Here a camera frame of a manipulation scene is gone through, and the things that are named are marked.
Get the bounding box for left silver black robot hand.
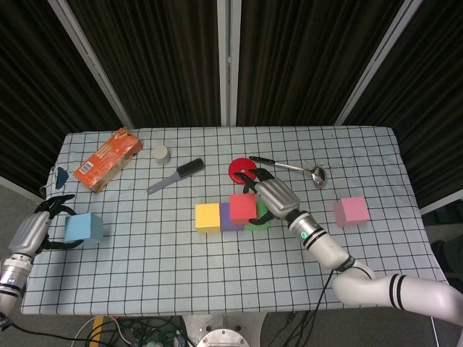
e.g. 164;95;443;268
9;194;84;258

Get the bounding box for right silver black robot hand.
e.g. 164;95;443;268
233;168;301;227

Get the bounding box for green foam cube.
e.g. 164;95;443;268
244;201;272;231

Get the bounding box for red foam cube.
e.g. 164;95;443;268
229;193;258;226

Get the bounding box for blue foam cube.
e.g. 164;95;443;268
64;213;106;244

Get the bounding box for purple foam cube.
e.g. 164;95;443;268
219;202;244;232

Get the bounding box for yellow foam cube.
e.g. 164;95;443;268
195;202;221;234

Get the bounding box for metal robot base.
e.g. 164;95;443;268
182;312;268;347

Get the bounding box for pink foam cube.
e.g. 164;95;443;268
334;196;370;228

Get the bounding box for red plastic disc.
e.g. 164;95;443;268
228;157;259;185

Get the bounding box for dark blue clip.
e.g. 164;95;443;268
54;166;70;189

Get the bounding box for grey brush black bristles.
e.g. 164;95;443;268
145;158;205;195

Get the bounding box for orange cardboard box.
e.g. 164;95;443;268
73;127;143;194

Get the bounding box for yellow floor strip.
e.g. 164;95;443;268
92;315;105;340

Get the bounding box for checkered light blue tablecloth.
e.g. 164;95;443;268
20;125;448;315

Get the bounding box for small white jar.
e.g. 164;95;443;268
151;144;171;166

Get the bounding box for dark pleated curtain panel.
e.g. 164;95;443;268
0;0;122;198
237;0;404;127
341;0;463;209
67;0;222;129

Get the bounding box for steel ladle black handle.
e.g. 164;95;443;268
248;155;328;189

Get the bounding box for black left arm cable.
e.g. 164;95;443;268
0;317;97;343

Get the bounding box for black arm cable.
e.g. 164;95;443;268
0;317;97;343
307;269;339;347

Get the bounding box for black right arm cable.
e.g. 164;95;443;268
307;269;339;347

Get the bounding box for black floor cable bundle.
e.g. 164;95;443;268
104;314;189;347
281;310;315;347

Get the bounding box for white partition post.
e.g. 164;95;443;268
48;0;135;129
334;0;424;126
216;0;242;127

